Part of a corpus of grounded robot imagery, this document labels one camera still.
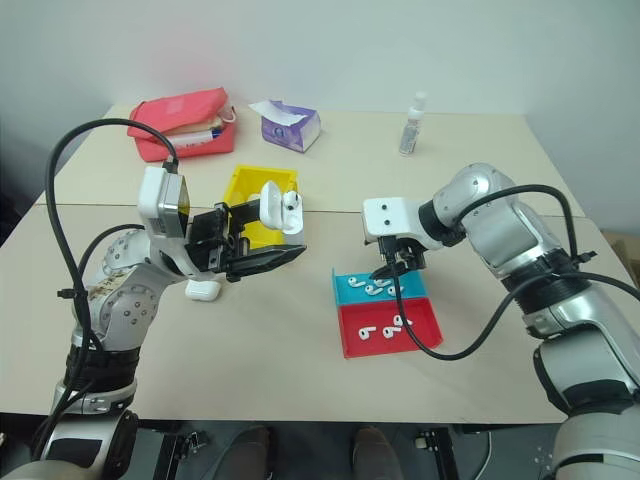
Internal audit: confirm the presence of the white earbud case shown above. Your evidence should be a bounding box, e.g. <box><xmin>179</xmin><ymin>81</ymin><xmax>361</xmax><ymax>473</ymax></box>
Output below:
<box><xmin>258</xmin><ymin>181</ymin><xmax>304</xmax><ymax>235</ymax></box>
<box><xmin>185</xmin><ymin>280</ymin><xmax>222</xmax><ymax>303</ymax></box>

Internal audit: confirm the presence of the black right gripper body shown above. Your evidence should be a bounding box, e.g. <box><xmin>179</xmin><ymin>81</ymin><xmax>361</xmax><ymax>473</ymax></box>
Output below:
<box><xmin>374</xmin><ymin>233</ymin><xmax>429</xmax><ymax>274</ymax></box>

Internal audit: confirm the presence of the blue plastic tray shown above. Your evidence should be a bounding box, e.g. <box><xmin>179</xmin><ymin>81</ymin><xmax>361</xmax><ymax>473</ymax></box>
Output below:
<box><xmin>331</xmin><ymin>266</ymin><xmax>432</xmax><ymax>308</ymax></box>

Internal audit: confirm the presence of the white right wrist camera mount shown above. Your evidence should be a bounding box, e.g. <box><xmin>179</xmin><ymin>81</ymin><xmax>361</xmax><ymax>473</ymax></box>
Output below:
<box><xmin>361</xmin><ymin>196</ymin><xmax>427</xmax><ymax>247</ymax></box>

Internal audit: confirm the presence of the red fabric pouch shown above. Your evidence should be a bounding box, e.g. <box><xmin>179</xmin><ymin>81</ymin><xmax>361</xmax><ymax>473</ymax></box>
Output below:
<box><xmin>125</xmin><ymin>87</ymin><xmax>238</xmax><ymax>163</ymax></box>

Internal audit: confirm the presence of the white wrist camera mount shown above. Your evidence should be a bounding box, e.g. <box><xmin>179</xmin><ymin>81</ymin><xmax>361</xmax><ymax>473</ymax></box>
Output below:
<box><xmin>361</xmin><ymin>196</ymin><xmax>427</xmax><ymax>247</ymax></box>
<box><xmin>137</xmin><ymin>166</ymin><xmax>192</xmax><ymax>237</ymax></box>

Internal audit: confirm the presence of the purple tissue pack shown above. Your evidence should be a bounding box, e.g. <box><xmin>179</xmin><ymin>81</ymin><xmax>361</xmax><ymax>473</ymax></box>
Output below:
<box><xmin>247</xmin><ymin>99</ymin><xmax>322</xmax><ymax>154</ymax></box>

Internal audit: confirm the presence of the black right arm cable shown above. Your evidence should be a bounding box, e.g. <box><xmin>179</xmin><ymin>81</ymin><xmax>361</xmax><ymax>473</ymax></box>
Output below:
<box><xmin>382</xmin><ymin>184</ymin><xmax>640</xmax><ymax>362</ymax></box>

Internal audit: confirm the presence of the white marker pen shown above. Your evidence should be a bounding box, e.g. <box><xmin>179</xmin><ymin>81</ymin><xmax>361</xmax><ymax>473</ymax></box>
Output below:
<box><xmin>168</xmin><ymin>127</ymin><xmax>222</xmax><ymax>147</ymax></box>

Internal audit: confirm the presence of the red plastic tray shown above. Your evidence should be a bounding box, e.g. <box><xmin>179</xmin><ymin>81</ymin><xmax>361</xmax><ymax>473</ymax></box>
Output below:
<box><xmin>336</xmin><ymin>295</ymin><xmax>445</xmax><ymax>360</ymax></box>

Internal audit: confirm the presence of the closed white earbud case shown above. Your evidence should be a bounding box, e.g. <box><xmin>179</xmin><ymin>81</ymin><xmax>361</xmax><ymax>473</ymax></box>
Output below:
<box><xmin>185</xmin><ymin>280</ymin><xmax>222</xmax><ymax>303</ymax></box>

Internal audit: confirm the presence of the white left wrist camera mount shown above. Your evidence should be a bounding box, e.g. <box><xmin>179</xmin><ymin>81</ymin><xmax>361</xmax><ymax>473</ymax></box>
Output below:
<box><xmin>137</xmin><ymin>166</ymin><xmax>192</xmax><ymax>237</ymax></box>

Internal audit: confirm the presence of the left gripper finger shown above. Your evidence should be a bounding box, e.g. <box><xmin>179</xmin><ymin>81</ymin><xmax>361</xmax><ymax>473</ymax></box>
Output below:
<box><xmin>225</xmin><ymin>244</ymin><xmax>308</xmax><ymax>283</ymax></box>
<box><xmin>233</xmin><ymin>196</ymin><xmax>266</xmax><ymax>232</ymax></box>

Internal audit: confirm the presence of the yellow plastic bin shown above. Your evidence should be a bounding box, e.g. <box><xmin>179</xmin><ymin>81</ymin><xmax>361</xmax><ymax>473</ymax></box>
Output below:
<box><xmin>221</xmin><ymin>164</ymin><xmax>300</xmax><ymax>250</ymax></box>

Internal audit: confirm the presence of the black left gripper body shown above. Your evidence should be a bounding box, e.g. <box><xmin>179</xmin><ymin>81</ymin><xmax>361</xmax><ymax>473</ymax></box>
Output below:
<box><xmin>184</xmin><ymin>202</ymin><xmax>252</xmax><ymax>281</ymax></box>

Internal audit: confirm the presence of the small clear spray bottle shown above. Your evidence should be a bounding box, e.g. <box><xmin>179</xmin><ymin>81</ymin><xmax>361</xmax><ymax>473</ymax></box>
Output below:
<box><xmin>398</xmin><ymin>90</ymin><xmax>428</xmax><ymax>157</ymax></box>

